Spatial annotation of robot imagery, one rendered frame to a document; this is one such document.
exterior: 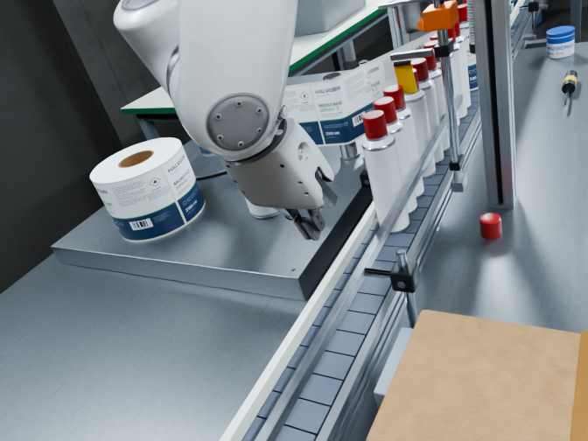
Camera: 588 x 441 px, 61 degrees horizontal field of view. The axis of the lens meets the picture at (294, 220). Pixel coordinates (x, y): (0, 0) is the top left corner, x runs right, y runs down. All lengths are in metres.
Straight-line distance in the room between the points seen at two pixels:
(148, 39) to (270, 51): 0.11
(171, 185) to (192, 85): 0.71
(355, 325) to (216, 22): 0.47
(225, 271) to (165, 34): 0.56
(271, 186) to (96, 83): 2.65
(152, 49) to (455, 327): 0.30
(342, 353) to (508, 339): 0.37
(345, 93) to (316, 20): 1.80
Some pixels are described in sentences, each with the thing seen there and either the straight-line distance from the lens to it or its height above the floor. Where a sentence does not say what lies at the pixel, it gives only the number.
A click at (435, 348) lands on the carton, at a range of 0.33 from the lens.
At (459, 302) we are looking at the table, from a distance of 0.78.
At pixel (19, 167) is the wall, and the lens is 3.10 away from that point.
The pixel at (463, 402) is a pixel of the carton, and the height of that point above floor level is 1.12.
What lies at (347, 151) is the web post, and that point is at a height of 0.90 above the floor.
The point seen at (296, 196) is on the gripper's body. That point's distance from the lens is 0.53.
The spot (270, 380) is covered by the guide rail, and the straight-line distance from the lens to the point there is 0.63.
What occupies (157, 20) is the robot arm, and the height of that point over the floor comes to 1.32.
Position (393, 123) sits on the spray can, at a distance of 0.82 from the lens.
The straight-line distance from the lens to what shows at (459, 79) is 1.18.
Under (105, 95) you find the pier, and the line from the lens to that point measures 3.15.
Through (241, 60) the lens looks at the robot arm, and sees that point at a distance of 0.34.
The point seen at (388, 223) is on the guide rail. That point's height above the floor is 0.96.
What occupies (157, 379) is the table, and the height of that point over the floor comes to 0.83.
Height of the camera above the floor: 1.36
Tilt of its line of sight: 30 degrees down
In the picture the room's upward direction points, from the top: 18 degrees counter-clockwise
